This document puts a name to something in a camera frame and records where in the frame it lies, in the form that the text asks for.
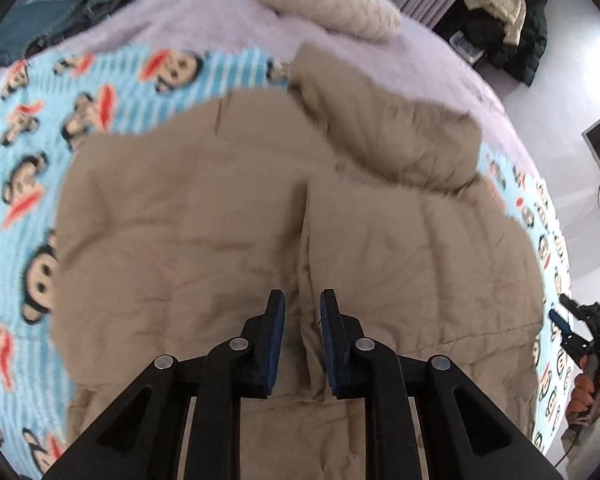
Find folded blue jeans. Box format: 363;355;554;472
0;0;134;67

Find tan puffer jacket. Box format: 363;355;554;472
50;44;543;479

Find lilac bed cover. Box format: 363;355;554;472
0;0;539;181

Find person right hand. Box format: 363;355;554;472
566;356;600;425

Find monkey print striped blanket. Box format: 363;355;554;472
0;44;568;479

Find pile of dark clothes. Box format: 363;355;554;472
448;0;548;87

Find white electronic device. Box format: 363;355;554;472
449;30;486;66

